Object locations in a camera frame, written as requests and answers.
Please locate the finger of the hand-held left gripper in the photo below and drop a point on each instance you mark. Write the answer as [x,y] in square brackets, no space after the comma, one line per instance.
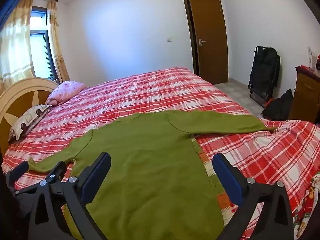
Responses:
[21,167]
[58,168]

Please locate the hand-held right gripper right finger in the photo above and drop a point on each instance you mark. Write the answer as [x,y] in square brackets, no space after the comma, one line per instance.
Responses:
[230,177]

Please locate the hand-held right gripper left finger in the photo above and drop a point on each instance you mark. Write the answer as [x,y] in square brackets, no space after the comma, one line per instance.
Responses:
[96,177]

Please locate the green striped knit sweater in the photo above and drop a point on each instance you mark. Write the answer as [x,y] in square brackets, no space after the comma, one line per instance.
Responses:
[150,155]

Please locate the red and black clothes pile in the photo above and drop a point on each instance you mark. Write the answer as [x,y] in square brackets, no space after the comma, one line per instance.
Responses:
[318,63]

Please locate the brown patterned pillow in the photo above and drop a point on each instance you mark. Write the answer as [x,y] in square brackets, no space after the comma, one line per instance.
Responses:
[27,120]

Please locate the cream wooden headboard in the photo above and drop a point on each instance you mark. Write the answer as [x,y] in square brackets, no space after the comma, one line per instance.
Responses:
[15,92]

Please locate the pink pillow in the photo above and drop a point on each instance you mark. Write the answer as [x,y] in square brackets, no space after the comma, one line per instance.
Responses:
[66,90]

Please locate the black bag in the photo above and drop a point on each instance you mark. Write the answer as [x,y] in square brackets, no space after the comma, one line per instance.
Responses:
[277,107]

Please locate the floral printed cloth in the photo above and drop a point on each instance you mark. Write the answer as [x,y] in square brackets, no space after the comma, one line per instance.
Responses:
[313,200]

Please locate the red plaid bed blanket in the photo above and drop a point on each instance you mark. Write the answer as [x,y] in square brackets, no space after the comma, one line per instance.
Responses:
[150,92]

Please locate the brown wooden cabinet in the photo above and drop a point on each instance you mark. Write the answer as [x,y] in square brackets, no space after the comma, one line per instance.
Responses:
[303,92]

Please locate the dark framed window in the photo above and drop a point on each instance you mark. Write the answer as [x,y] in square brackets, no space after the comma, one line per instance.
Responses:
[38,55]

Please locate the black suitcase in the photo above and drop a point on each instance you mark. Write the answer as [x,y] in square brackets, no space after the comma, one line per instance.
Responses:
[265,67]

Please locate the wide yellow curtain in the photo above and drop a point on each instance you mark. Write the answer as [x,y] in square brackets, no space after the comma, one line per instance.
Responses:
[15,42]

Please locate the narrow yellow curtain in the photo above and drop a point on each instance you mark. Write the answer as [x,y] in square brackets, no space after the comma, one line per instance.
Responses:
[56,42]

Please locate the brown wooden door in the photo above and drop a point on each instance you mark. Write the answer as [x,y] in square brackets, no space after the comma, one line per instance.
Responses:
[210,42]

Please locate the white card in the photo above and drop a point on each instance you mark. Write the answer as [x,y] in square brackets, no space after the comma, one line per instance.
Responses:
[312,56]

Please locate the dark door frame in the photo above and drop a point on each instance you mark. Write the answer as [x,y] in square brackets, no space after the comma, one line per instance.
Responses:
[188,30]

